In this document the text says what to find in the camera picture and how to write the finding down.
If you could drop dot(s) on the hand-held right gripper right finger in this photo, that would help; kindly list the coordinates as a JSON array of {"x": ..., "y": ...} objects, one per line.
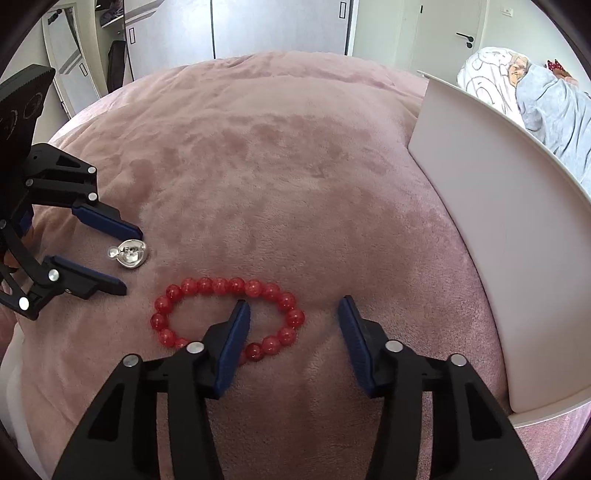
[{"x": 358, "y": 341}]

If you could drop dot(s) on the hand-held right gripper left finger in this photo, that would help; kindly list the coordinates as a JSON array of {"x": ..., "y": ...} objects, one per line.
[{"x": 233, "y": 341}]

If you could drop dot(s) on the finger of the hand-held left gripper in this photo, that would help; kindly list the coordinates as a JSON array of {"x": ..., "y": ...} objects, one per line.
[
  {"x": 106, "y": 221},
  {"x": 87, "y": 279}
]

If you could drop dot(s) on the silver heart pendant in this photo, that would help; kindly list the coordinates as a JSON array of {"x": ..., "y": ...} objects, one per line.
[{"x": 131, "y": 256}]

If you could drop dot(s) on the white plastic box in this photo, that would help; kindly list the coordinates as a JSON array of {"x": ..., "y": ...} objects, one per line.
[{"x": 498, "y": 230}]

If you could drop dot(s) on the person's left hand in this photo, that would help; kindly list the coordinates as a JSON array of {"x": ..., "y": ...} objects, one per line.
[{"x": 28, "y": 233}]

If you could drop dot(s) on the folded clothes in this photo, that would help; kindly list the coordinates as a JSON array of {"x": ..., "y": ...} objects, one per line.
[{"x": 111, "y": 9}]

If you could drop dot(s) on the white bed sheet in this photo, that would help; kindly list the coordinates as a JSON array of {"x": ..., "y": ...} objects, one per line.
[{"x": 18, "y": 415}]

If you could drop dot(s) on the pink plush bed blanket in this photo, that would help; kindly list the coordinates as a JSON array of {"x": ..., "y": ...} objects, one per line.
[{"x": 277, "y": 161}]

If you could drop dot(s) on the grey wardrobe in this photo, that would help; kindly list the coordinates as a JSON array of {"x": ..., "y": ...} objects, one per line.
[{"x": 277, "y": 27}]

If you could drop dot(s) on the white printed pillow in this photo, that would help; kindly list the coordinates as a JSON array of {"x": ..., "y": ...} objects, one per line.
[{"x": 485, "y": 74}]

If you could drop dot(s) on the grey blanket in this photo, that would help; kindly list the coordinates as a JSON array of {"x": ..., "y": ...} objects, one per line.
[{"x": 563, "y": 110}]

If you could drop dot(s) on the white door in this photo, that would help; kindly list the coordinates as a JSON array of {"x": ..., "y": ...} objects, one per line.
[{"x": 443, "y": 27}]

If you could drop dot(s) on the red polka dot bow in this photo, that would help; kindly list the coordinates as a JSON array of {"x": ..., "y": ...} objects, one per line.
[{"x": 557, "y": 67}]

